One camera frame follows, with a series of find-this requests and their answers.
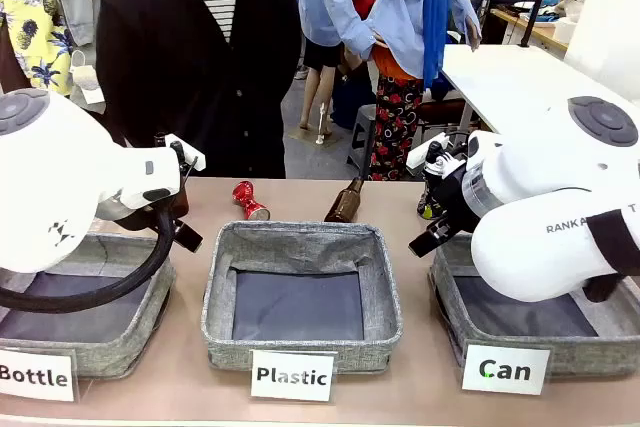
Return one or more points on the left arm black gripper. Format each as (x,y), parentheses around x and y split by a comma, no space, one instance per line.
(150,219)

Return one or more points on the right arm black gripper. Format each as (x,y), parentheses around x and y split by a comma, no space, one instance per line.
(455,192)

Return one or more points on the brown glass bottle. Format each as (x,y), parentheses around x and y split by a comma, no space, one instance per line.
(180,202)
(345,204)

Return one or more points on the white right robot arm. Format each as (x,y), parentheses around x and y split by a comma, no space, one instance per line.
(530,257)

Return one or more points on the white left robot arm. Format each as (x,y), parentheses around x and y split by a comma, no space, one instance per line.
(60,157)

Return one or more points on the crushed red can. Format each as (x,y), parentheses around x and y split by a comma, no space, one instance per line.
(248,199)

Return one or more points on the grey fabric basket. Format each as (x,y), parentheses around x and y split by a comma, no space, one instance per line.
(300,252)
(500,327)
(105,347)

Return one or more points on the white Can label sign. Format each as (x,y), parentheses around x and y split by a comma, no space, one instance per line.
(505,370)

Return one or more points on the red floral black skirt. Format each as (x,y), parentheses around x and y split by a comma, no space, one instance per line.
(395,127)

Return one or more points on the grey step stool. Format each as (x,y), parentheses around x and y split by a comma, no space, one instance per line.
(361,137)

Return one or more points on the white table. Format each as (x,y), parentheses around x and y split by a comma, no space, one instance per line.
(510,82)

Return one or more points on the person in black cardigan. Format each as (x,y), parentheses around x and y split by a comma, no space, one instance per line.
(190,72)

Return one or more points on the white Plastic label sign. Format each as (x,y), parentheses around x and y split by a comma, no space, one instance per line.
(292,376)

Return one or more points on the white hanging tag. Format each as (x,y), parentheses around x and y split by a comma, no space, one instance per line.
(87,77)

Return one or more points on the white Bottle label sign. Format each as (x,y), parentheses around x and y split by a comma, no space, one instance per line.
(35,376)

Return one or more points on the blue scarf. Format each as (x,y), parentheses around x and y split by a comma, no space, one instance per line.
(437,12)

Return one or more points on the wooden workbench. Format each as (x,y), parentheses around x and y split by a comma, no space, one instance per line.
(535,27)

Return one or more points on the mannequin in light blue shirt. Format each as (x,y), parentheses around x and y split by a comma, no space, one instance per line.
(400,2)

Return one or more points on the black stand pole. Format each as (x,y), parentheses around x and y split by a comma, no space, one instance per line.
(532,22)

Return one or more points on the mannequin with black shorts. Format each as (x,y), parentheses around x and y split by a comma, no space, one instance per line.
(315,7)

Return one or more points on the dark brown hanging skirt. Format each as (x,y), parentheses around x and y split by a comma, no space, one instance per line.
(12,62)

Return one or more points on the yellow floral shirt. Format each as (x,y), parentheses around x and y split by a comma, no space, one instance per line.
(30,12)

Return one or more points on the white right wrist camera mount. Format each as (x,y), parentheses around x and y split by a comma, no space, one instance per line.
(425,149)

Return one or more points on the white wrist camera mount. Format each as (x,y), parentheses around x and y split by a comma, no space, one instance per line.
(187,152)
(425,149)

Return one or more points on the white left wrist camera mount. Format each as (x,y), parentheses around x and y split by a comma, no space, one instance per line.
(187,152)

